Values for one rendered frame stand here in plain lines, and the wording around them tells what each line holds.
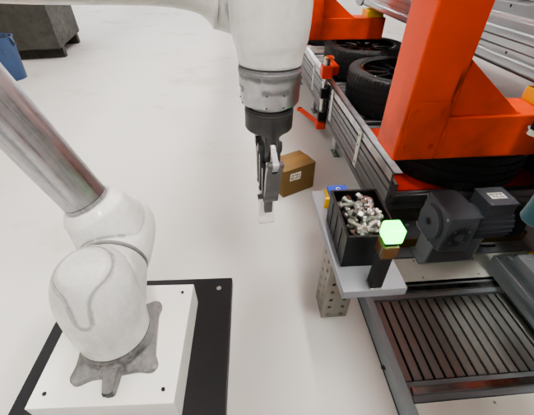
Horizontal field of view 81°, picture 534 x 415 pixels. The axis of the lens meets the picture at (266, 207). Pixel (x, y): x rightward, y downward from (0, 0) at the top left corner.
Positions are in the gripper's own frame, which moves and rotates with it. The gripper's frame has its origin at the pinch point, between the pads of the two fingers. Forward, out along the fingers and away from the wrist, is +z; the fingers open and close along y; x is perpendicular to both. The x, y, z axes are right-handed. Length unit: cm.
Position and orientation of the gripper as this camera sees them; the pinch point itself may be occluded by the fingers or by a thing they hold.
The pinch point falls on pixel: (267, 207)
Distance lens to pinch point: 60.2
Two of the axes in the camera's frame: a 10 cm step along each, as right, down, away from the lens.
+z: -0.2, 7.8, 6.3
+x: 9.8, -1.1, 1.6
